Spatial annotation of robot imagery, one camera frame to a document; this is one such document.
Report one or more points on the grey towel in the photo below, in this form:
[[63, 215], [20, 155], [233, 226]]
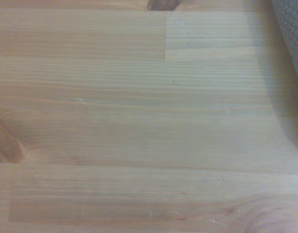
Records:
[[291, 31]]

